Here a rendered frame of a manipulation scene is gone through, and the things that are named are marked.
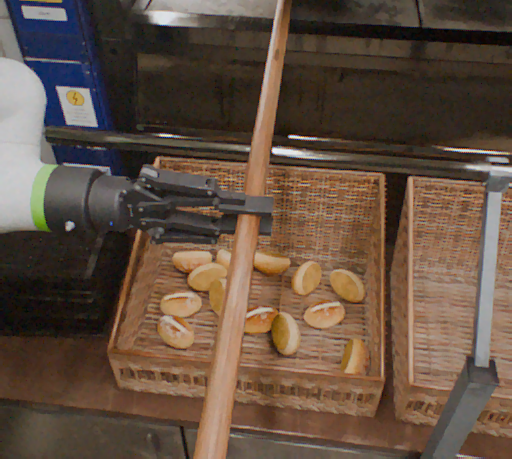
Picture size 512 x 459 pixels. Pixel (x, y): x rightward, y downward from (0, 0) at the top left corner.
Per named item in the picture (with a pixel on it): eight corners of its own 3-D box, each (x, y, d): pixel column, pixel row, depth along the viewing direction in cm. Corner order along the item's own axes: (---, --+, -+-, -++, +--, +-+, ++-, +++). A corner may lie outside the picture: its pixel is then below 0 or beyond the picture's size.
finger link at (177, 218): (139, 217, 77) (138, 224, 78) (221, 234, 77) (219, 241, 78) (146, 197, 80) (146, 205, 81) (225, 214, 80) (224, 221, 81)
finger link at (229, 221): (219, 228, 77) (219, 231, 78) (271, 232, 77) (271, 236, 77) (223, 212, 79) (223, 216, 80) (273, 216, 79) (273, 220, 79)
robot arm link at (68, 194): (51, 250, 78) (33, 202, 72) (80, 192, 87) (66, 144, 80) (95, 254, 78) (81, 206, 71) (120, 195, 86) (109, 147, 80)
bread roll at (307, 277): (328, 274, 144) (311, 276, 148) (315, 254, 142) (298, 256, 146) (309, 302, 138) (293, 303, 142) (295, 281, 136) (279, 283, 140)
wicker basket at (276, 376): (166, 229, 159) (153, 152, 140) (371, 247, 155) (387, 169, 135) (114, 392, 125) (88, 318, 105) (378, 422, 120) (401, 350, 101)
